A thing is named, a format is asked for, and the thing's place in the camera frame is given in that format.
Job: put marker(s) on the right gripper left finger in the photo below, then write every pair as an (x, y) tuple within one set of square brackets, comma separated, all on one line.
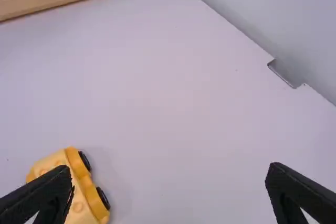
[(44, 190)]

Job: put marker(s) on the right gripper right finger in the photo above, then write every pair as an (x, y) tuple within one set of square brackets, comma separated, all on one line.
[(294, 190)]

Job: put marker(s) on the yellow toy car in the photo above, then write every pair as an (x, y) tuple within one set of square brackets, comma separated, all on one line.
[(84, 182)]

